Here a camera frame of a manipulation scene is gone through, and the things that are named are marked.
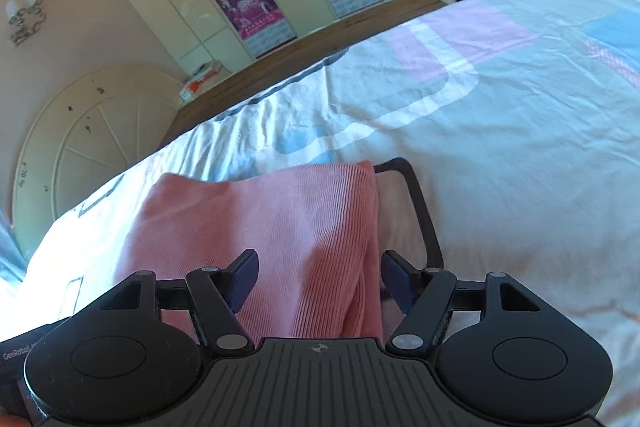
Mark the patterned white bed sheet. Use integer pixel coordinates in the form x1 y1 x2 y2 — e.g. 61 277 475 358
1 0 639 426

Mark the wooden bed frame edge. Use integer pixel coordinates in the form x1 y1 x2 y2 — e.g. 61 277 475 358
160 0 451 146

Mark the wall sconce lamp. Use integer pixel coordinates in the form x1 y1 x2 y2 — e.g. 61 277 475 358
4 0 47 46

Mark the pink sweater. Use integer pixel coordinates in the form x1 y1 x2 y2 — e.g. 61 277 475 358
113 161 383 341

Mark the orange white box on nightstand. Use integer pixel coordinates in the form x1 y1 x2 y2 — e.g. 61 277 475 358
180 61 231 103

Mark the cream round headboard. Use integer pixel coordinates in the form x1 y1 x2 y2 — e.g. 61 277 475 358
12 64 182 259

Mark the person's right hand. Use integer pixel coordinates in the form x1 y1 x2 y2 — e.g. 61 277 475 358
0 413 30 427

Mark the lower left pink poster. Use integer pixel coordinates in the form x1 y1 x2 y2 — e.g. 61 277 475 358
215 0 296 58

